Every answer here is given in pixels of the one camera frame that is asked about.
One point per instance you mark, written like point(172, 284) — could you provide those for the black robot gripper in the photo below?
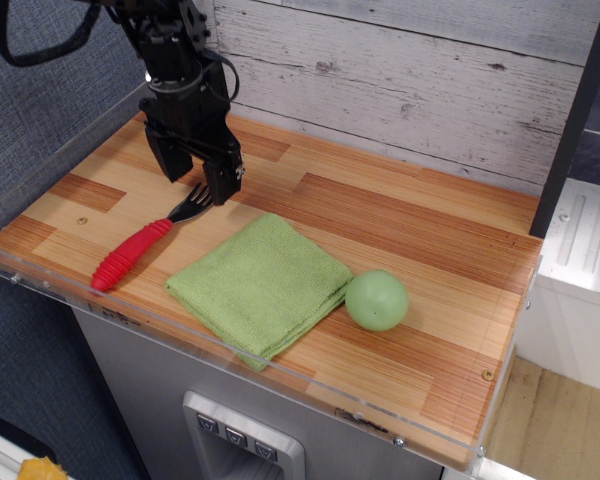
point(187, 119)

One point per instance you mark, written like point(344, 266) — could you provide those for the red handled metal fork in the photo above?
point(119, 262)

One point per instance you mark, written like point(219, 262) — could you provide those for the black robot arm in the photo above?
point(169, 37)

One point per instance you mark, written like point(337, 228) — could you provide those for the folded green cloth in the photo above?
point(262, 289)

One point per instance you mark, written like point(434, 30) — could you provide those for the green ball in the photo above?
point(377, 300)

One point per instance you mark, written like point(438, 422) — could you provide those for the grey toy fridge cabinet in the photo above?
point(195, 416)

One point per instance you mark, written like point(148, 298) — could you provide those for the yellow object at corner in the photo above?
point(41, 469)

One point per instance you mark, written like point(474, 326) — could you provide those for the black and white base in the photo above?
point(16, 446)

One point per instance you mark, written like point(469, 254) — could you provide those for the white toy sink unit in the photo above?
point(559, 328)

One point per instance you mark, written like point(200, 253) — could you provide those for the right dark vertical post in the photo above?
point(569, 141)

